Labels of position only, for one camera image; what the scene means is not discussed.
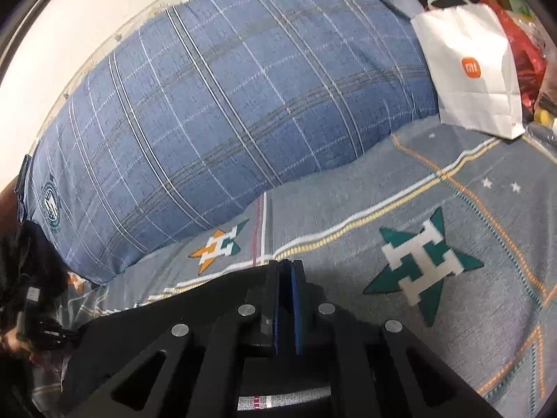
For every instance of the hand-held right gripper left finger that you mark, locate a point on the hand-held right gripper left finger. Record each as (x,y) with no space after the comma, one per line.
(275,309)

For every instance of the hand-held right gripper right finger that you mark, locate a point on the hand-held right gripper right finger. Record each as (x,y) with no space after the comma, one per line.
(298,309)

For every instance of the black pants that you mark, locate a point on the black pants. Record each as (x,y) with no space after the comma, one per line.
(209,296)

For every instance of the grey star-print bed sheet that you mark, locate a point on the grey star-print bed sheet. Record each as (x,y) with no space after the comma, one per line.
(348,244)

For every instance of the blue plaid pillow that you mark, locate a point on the blue plaid pillow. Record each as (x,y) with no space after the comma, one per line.
(217,117)

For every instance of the white paper bag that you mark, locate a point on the white paper bag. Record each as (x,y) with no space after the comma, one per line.
(470,91)

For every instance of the yellow round item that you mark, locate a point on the yellow round item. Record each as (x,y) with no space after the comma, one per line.
(545,116)

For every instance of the red plastic bag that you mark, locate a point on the red plastic bag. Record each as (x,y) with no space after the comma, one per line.
(526,65)

